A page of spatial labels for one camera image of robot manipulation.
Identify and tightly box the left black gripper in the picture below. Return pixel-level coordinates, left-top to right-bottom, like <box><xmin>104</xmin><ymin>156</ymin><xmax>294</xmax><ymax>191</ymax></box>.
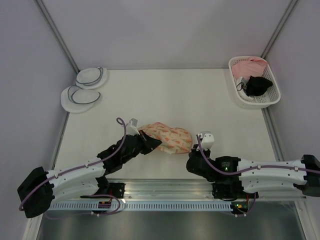
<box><xmin>122</xmin><ymin>129</ymin><xmax>161</xmax><ymax>164</ymax></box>

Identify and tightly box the floral mesh laundry bag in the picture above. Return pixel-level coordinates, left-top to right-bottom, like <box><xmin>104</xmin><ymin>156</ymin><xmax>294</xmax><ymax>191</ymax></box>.
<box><xmin>138</xmin><ymin>122</ymin><xmax>193</xmax><ymax>155</ymax></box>

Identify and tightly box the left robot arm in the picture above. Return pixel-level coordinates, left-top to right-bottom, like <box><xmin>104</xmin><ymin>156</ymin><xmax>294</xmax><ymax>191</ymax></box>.
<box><xmin>17</xmin><ymin>130</ymin><xmax>162</xmax><ymax>219</ymax></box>

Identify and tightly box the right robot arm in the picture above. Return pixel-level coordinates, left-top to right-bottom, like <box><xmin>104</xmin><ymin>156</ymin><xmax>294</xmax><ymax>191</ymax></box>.
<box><xmin>186</xmin><ymin>149</ymin><xmax>320</xmax><ymax>200</ymax></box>

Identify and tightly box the lower white mesh laundry bag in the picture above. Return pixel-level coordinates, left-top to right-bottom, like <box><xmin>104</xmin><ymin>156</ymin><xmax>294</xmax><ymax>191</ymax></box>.
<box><xmin>60</xmin><ymin>85</ymin><xmax>102</xmax><ymax>114</ymax></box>

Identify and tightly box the white mesh laundry bag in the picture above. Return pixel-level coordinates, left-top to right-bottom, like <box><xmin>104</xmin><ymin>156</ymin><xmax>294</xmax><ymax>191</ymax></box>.
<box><xmin>60</xmin><ymin>85</ymin><xmax>102</xmax><ymax>114</ymax></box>
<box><xmin>75</xmin><ymin>67</ymin><xmax>109</xmax><ymax>90</ymax></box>

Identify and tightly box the upper white mesh laundry bag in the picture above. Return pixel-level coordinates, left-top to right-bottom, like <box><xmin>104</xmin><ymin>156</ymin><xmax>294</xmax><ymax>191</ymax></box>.
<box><xmin>75</xmin><ymin>67</ymin><xmax>109</xmax><ymax>90</ymax></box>

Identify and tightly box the white garment in basket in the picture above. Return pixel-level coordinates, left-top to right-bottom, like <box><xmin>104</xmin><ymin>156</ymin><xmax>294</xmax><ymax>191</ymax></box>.
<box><xmin>236</xmin><ymin>76</ymin><xmax>255</xmax><ymax>102</ymax></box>

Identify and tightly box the white plastic basket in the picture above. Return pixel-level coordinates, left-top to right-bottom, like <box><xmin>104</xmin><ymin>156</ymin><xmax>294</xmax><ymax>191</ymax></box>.
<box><xmin>227</xmin><ymin>56</ymin><xmax>281</xmax><ymax>109</ymax></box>

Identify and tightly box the black garment in basket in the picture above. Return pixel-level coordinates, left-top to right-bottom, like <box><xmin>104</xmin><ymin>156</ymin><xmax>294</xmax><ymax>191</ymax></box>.
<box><xmin>245</xmin><ymin>76</ymin><xmax>273</xmax><ymax>97</ymax></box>

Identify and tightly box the pink garment in basket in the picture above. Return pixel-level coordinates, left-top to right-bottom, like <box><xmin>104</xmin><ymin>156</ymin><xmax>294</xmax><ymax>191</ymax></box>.
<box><xmin>231</xmin><ymin>56</ymin><xmax>268</xmax><ymax>80</ymax></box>

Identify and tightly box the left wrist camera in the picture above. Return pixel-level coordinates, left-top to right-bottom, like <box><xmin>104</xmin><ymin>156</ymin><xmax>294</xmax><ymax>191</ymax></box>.
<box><xmin>126</xmin><ymin>118</ymin><xmax>140</xmax><ymax>136</ymax></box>

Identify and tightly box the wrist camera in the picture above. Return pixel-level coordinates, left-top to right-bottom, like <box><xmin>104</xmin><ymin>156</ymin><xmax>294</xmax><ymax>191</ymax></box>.
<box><xmin>126</xmin><ymin>118</ymin><xmax>140</xmax><ymax>136</ymax></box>
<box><xmin>196</xmin><ymin>131</ymin><xmax>215</xmax><ymax>151</ymax></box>

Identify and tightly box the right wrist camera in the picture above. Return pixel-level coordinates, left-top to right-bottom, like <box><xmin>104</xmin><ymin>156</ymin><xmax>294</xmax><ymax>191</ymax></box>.
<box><xmin>196</xmin><ymin>131</ymin><xmax>215</xmax><ymax>151</ymax></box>

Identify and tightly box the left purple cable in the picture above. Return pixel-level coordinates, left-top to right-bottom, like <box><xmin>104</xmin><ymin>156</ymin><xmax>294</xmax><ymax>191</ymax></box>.
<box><xmin>18</xmin><ymin>117</ymin><xmax>133</xmax><ymax>221</ymax></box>

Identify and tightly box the purple cable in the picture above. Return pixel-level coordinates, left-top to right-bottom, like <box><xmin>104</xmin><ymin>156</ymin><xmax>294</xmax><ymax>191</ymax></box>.
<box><xmin>18</xmin><ymin>117</ymin><xmax>133</xmax><ymax>221</ymax></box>
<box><xmin>197</xmin><ymin>136</ymin><xmax>320</xmax><ymax>218</ymax></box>

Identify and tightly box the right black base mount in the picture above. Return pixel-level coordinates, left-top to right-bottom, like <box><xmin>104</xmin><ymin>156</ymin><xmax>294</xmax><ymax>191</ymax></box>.
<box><xmin>212</xmin><ymin>182</ymin><xmax>259</xmax><ymax>218</ymax></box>

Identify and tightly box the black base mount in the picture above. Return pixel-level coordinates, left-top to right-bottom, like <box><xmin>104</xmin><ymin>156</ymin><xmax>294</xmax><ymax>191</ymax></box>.
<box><xmin>212</xmin><ymin>182</ymin><xmax>259</xmax><ymax>218</ymax></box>
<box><xmin>80</xmin><ymin>182</ymin><xmax>125</xmax><ymax>210</ymax></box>

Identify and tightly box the aluminium front rail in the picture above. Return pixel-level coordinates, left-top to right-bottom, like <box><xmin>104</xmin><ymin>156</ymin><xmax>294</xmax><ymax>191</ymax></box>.
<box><xmin>34</xmin><ymin>178</ymin><xmax>308</xmax><ymax>201</ymax></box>

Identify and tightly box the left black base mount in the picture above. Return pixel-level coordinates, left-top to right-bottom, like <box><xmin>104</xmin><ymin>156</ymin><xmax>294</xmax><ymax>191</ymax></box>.
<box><xmin>80</xmin><ymin>182</ymin><xmax>125</xmax><ymax>210</ymax></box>

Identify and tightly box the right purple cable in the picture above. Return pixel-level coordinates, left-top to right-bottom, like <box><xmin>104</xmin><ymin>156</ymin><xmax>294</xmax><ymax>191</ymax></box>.
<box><xmin>197</xmin><ymin>136</ymin><xmax>320</xmax><ymax>218</ymax></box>

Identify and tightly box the white slotted cable duct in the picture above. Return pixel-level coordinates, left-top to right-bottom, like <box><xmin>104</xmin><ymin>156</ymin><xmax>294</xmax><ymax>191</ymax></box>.
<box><xmin>49</xmin><ymin>200</ymin><xmax>232</xmax><ymax>212</ymax></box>

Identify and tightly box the left aluminium corner post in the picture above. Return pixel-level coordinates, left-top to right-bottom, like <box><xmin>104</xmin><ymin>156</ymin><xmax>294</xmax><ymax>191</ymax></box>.
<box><xmin>33</xmin><ymin>0</ymin><xmax>80</xmax><ymax>74</ymax></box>

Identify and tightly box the aluminium corner post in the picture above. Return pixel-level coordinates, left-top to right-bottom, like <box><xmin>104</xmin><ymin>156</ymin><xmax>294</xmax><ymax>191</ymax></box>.
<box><xmin>260</xmin><ymin>0</ymin><xmax>300</xmax><ymax>59</ymax></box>
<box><xmin>33</xmin><ymin>0</ymin><xmax>80</xmax><ymax>74</ymax></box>

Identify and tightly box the right aluminium corner post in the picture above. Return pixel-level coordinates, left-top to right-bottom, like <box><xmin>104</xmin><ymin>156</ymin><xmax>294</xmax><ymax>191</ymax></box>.
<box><xmin>260</xmin><ymin>0</ymin><xmax>300</xmax><ymax>59</ymax></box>

